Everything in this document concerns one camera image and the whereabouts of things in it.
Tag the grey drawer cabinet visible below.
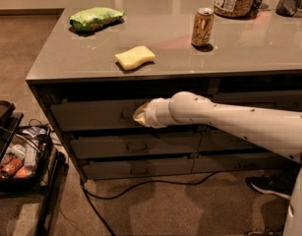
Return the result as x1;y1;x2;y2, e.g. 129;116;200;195
27;0;302;180

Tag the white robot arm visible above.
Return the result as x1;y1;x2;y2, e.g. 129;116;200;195
133;91;302;236

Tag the yellow sponge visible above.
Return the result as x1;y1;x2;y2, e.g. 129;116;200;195
115;46;155;71

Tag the grey drawer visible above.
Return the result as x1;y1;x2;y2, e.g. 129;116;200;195
83;157;193;180
199;129;257;151
212;89;302;111
70;133;201;159
51;99;148;131
192;152;288;173

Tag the black sneaker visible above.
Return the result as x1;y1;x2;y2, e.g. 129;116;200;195
246;174;295;200

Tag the green chip bag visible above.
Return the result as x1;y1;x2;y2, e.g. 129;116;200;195
69;7;125;32

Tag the black power cable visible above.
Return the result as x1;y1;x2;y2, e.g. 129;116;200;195
79;171;223;236

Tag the gold drink can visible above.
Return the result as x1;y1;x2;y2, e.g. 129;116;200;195
191;8;214;47

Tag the black cart with clutter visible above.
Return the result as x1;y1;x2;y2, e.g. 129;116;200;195
0;100;65;236

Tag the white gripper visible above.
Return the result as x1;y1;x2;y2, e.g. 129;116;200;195
133;98;172;129

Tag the orange object on cart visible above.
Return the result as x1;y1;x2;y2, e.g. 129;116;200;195
0;158;23;179

